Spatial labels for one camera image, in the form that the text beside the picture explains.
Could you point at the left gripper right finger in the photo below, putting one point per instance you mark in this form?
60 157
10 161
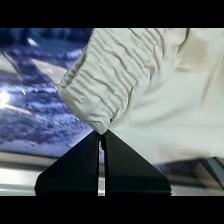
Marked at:
130 170

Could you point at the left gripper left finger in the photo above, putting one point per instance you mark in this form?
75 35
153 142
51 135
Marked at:
76 170

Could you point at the cream white pants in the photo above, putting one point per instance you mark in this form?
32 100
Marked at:
146 93

